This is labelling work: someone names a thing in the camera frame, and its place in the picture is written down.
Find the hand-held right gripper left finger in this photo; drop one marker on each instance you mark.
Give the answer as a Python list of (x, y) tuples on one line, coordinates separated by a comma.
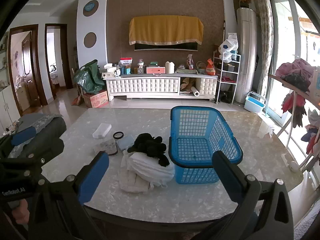
[(93, 177)]

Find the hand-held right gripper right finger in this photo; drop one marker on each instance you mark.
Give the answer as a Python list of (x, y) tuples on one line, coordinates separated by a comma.
[(225, 177)]

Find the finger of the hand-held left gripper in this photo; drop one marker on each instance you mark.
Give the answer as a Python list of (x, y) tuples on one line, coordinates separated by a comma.
[(23, 135), (47, 147)]

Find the patterned grey cloth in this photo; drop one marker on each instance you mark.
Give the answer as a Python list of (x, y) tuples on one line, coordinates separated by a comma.
[(107, 147)]

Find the pale pink towel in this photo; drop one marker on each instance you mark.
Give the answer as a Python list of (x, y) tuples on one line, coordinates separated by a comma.
[(132, 183)]

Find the blue plastic basket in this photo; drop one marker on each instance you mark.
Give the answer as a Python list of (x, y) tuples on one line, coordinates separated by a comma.
[(200, 145)]

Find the white towel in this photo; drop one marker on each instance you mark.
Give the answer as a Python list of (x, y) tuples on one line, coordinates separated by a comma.
[(150, 170)]

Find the black plush cloth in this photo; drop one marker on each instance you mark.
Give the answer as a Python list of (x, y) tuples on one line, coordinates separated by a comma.
[(150, 147)]

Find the dark covered chair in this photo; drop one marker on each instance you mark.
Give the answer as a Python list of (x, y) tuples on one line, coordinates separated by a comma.
[(50, 130)]

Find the grey quilted cushion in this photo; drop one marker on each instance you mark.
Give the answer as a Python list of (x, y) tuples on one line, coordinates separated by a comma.
[(37, 120)]

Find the white side cabinet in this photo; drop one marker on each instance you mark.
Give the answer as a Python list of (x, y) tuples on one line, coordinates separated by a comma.
[(8, 107)]

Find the blue folded cloth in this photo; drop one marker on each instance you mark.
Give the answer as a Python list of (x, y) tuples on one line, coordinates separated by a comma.
[(125, 142)]

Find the white folded cloth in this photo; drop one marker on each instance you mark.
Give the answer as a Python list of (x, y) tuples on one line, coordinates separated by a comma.
[(102, 130)]

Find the red printed cardboard box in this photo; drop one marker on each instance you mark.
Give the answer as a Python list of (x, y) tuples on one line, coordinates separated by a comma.
[(96, 100)]

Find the brown wooden door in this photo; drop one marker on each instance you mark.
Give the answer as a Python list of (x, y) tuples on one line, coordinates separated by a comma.
[(28, 62)]

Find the blue and white bucket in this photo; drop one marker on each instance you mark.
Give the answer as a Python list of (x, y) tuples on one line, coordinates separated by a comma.
[(253, 102)]

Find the green woven bag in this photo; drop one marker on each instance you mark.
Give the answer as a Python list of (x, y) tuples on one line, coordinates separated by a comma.
[(88, 77)]

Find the white paper roll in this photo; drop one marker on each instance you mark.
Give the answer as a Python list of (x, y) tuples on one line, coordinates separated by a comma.
[(195, 91)]

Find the white tissue box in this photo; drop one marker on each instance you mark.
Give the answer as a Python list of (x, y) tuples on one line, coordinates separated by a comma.
[(108, 75)]

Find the white metal rack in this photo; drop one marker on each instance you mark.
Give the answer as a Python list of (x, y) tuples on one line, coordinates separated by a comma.
[(236, 80)]

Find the white tufted TV cabinet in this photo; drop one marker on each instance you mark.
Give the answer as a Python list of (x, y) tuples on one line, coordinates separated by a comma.
[(150, 86)]

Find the orange packet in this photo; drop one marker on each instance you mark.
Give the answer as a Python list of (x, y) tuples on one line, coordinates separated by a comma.
[(210, 67)]

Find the small wicker basket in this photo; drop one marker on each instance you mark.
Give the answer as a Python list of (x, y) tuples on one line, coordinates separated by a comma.
[(201, 67)]

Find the clothes drying rack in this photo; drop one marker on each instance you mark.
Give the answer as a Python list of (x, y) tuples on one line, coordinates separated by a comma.
[(297, 90)]

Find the red topped box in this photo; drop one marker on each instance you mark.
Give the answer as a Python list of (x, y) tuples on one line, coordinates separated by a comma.
[(125, 62)]

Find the clear snack bag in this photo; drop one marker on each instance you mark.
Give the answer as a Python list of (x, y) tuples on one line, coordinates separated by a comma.
[(190, 62)]

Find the white plastic jug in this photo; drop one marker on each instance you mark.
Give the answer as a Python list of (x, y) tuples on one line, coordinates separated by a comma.
[(170, 67)]

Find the pink drawer box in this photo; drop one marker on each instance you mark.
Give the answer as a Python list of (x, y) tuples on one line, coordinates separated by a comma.
[(155, 70)]

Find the standing air conditioner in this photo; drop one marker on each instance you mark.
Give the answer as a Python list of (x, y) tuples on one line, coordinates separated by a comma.
[(246, 55)]

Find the white plastic bags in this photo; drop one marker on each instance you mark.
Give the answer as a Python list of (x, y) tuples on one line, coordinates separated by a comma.
[(228, 47)]

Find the pink clothing pile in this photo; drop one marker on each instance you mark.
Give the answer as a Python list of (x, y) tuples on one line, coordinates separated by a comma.
[(297, 67)]

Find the black television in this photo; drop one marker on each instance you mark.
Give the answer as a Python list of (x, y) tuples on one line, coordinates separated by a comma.
[(165, 47)]

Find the patterned curtain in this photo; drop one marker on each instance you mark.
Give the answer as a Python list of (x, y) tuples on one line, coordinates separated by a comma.
[(263, 30)]

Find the yellow cloth cover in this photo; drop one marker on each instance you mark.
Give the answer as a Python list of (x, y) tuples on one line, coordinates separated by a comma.
[(165, 28)]

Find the brown door frame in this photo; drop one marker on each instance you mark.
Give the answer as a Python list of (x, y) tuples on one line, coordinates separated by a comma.
[(66, 55)]

